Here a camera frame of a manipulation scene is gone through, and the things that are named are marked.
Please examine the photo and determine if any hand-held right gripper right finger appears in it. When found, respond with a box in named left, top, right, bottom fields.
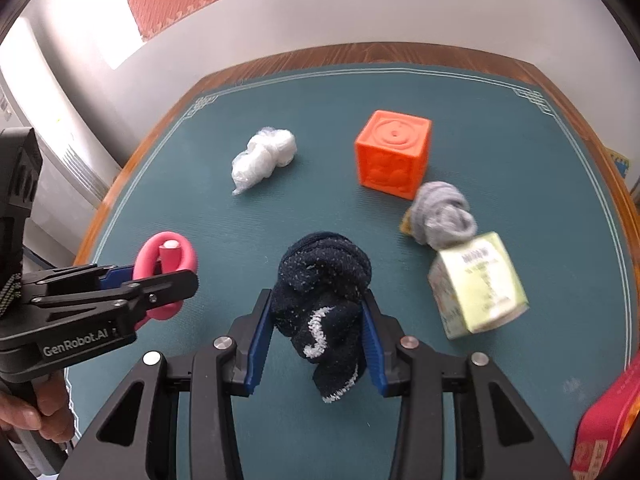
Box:
left=359, top=289, right=574, bottom=480

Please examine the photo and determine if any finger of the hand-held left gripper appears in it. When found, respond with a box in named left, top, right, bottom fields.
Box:
left=29, top=269, right=200, bottom=332
left=21, top=263, right=136, bottom=302

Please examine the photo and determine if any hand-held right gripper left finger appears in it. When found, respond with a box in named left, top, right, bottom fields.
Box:
left=60, top=288, right=274, bottom=480

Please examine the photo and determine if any pink ring toy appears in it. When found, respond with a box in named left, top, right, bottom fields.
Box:
left=131, top=230, right=200, bottom=322

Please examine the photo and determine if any dark navy fuzzy sock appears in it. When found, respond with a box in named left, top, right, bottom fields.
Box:
left=270, top=231, right=374, bottom=405

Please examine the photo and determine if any red container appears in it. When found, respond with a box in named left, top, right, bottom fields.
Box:
left=570, top=366, right=640, bottom=480

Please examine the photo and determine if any person's left hand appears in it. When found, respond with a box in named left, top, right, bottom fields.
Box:
left=0, top=372, right=79, bottom=447

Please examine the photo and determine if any white appliance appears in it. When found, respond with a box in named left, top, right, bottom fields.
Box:
left=0, top=14, right=124, bottom=273

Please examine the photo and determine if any pale green carton box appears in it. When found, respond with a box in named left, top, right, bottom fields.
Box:
left=427, top=231, right=531, bottom=341

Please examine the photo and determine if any grey balled sock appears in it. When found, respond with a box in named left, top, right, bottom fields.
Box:
left=400, top=180, right=479, bottom=250

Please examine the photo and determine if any crumpled white plastic bag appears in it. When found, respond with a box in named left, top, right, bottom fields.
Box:
left=231, top=127, right=299, bottom=197

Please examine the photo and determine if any orange rubber cube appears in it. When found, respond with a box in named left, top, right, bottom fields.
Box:
left=353, top=109, right=434, bottom=200

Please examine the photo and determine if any green table mat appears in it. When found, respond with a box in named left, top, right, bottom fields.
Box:
left=64, top=62, right=634, bottom=480

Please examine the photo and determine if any wooden table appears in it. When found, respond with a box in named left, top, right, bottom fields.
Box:
left=73, top=44, right=640, bottom=311

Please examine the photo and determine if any yellow foam floor mat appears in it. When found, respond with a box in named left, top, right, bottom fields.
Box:
left=604, top=145, right=633, bottom=180

